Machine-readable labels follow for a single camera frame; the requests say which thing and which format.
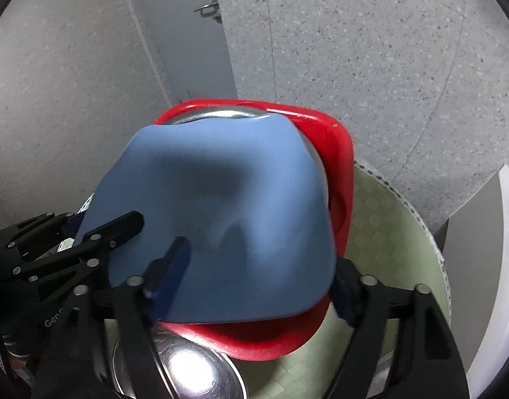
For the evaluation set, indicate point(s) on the grey door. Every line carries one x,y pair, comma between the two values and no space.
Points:
184,41

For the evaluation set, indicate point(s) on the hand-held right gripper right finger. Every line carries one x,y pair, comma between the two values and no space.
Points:
345,295

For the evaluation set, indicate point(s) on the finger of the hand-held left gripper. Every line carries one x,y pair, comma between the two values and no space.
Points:
46,225
118,225

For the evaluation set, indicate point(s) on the small steel bowl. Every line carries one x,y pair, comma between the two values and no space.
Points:
188,368

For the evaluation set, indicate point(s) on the red plastic tray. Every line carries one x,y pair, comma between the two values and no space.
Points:
339,162

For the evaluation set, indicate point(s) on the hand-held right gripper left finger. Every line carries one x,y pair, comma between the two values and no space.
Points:
173,264

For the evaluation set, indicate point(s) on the large steel bowl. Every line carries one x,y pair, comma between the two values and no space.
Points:
225,113

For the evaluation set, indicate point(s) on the blue cloth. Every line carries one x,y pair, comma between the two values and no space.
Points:
221,216

